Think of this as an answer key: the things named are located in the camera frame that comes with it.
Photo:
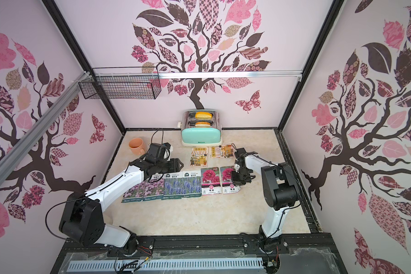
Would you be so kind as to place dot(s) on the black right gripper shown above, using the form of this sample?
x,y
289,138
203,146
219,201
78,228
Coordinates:
x,y
244,176

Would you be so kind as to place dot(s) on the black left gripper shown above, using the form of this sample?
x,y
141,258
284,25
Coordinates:
x,y
174,166

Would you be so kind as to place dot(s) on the pink cosmos seed packet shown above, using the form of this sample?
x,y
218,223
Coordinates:
x,y
153,190

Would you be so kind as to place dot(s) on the lavender seed packet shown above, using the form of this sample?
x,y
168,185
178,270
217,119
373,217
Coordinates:
x,y
191,184
172,186

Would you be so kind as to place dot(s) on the sunflower shop seed packet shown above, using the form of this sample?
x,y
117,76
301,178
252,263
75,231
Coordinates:
x,y
223,151

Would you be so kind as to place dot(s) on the pink hollyhock seed packet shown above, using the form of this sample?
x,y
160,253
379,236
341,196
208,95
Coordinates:
x,y
210,181

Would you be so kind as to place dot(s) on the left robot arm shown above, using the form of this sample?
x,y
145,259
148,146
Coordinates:
x,y
82,219

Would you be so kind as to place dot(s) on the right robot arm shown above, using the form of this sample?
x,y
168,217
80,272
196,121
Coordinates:
x,y
280,190

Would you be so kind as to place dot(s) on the orange mug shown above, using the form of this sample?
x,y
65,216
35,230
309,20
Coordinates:
x,y
137,146

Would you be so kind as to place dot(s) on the mint green toaster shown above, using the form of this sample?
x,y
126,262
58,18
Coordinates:
x,y
200,136

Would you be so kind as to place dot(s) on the toast slice front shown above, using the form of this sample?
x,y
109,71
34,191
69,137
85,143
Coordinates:
x,y
202,124

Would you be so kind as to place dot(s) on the toast slice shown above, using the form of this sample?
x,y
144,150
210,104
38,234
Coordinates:
x,y
203,116
202,124

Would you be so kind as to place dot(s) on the toast slice rear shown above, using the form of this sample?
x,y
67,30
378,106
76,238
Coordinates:
x,y
203,116

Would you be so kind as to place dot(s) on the white cable duct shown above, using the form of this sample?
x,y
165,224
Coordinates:
x,y
162,265

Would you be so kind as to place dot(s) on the black wire basket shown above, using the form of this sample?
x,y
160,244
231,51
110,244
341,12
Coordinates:
x,y
122,83

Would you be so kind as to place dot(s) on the aluminium rail back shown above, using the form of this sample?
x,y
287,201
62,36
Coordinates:
x,y
232,74

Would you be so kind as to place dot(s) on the aluminium rail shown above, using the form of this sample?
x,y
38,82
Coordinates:
x,y
232,74
24,145

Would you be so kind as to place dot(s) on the black base frame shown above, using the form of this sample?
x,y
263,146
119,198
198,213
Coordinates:
x,y
293,254

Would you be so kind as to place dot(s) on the aluminium rail left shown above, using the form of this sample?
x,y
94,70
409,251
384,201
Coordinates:
x,y
24,145

